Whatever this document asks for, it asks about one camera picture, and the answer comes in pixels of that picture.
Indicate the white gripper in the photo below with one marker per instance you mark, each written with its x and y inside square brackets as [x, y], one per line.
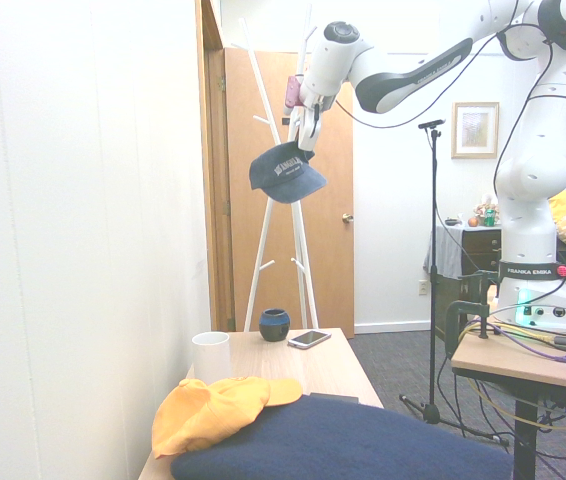
[305, 117]

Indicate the navy blue baseball cap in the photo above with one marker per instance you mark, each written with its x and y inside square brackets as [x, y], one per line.
[285, 172]

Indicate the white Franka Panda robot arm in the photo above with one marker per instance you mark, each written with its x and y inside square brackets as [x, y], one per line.
[513, 125]

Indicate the yellow baseball cap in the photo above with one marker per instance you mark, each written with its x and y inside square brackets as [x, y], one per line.
[218, 412]

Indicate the brass door knob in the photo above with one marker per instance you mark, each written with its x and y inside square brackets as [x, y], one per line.
[347, 218]

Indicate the brown wooden door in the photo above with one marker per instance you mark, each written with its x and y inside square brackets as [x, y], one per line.
[283, 240]

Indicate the white wooden coat rack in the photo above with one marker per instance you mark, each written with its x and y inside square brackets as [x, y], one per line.
[275, 240]

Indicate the grey cloth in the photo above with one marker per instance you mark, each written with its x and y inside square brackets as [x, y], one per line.
[445, 250]

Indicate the orange fruit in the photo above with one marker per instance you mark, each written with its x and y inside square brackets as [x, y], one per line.
[472, 222]

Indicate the dark blue round ceramic pot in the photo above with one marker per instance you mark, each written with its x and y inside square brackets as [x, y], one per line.
[274, 325]

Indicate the decorative flower figurine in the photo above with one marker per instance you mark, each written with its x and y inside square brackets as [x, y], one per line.
[488, 206]

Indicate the white smartphone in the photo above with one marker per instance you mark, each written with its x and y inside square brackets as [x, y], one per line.
[309, 338]

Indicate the green soda can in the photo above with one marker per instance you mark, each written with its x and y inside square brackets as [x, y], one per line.
[489, 218]

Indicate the dark wooden dresser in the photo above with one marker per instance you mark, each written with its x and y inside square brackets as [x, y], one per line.
[483, 250]

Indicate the light wooden side table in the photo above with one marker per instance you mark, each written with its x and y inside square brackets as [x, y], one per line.
[308, 365]

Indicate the black metal table clamp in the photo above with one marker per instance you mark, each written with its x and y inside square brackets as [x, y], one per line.
[468, 305]

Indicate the white cylindrical cup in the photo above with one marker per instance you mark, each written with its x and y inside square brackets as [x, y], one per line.
[210, 362]

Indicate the red emergency stop knob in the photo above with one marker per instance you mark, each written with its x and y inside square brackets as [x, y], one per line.
[562, 271]

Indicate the dark blue felt cushion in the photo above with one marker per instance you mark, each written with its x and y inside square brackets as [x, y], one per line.
[343, 442]

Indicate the light wooden robot table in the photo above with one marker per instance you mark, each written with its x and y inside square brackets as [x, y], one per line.
[513, 365]

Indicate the pink wrist camera mount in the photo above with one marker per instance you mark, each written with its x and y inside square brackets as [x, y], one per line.
[292, 91]

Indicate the framed wall picture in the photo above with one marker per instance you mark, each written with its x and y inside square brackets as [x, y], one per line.
[474, 130]

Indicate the wall power outlet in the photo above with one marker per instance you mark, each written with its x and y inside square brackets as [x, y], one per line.
[422, 288]

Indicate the black camera tripod stand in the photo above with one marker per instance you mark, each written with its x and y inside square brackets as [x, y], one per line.
[433, 280]

